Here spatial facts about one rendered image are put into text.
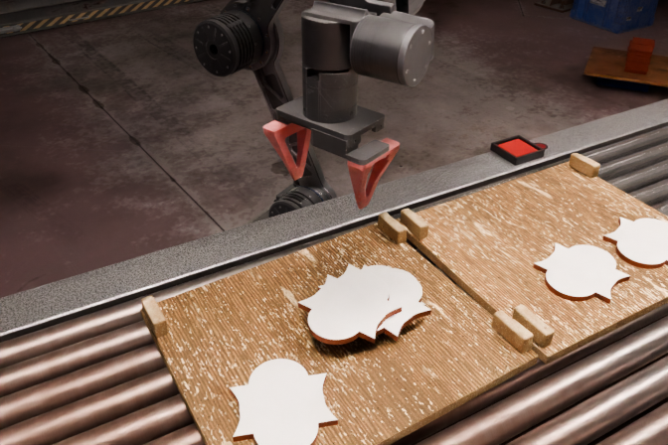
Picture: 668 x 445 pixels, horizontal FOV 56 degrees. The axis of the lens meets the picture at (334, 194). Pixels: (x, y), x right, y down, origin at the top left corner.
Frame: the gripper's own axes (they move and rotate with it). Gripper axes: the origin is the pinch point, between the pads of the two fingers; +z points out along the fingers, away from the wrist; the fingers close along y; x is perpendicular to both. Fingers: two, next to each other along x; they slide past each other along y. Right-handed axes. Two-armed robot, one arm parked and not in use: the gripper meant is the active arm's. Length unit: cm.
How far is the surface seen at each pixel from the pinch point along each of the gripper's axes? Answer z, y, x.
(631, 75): 99, 47, -341
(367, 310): 18.8, -3.9, -3.2
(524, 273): 22.4, -14.8, -27.8
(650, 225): 21, -26, -51
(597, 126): 23, -5, -88
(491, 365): 22.7, -19.4, -8.6
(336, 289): 18.8, 1.8, -3.8
